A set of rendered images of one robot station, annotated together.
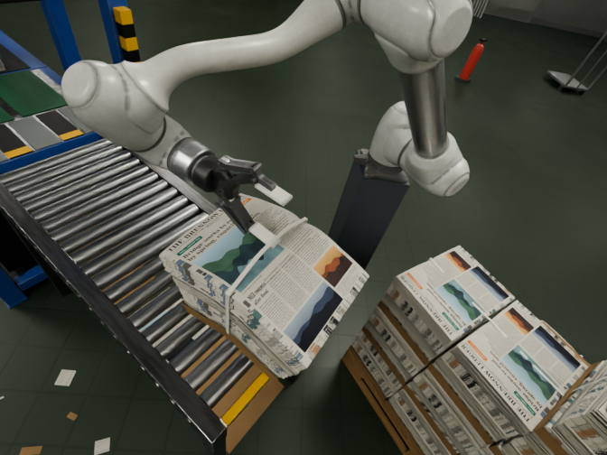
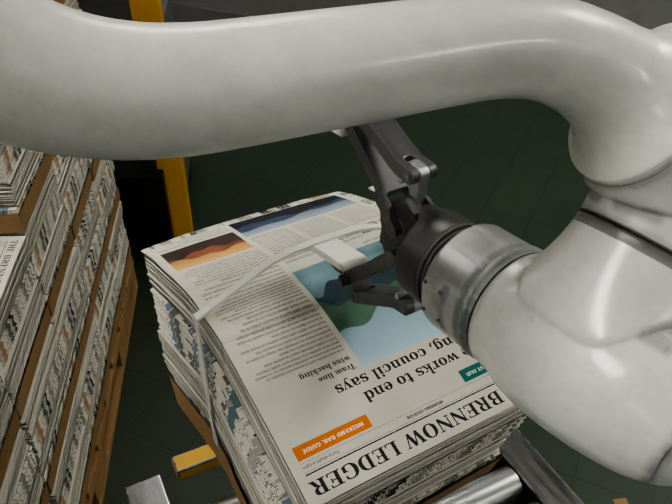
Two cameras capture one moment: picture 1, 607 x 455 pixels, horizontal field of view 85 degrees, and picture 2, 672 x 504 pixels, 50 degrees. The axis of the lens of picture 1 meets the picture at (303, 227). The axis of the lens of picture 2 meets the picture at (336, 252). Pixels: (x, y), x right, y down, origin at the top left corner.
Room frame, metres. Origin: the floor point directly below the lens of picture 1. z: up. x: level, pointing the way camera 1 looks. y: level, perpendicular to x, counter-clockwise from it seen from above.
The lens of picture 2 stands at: (0.95, 0.41, 1.64)
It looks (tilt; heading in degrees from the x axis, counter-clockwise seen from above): 36 degrees down; 215
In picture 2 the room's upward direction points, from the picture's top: straight up
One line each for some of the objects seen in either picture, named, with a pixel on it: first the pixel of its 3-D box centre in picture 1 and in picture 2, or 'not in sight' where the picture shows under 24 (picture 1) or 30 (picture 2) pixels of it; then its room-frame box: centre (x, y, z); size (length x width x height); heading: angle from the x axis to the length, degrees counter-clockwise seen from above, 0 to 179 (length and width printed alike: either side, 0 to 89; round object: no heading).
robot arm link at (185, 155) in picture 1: (193, 162); (485, 289); (0.55, 0.27, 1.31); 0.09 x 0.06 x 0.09; 158
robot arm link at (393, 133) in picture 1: (399, 133); not in sight; (1.17, -0.26, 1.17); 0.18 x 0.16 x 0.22; 42
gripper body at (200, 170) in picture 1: (219, 181); (423, 246); (0.52, 0.20, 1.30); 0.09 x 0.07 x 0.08; 68
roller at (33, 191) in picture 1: (78, 175); not in sight; (0.92, 0.95, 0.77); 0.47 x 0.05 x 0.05; 152
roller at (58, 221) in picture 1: (105, 199); not in sight; (0.82, 0.78, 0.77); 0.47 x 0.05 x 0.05; 152
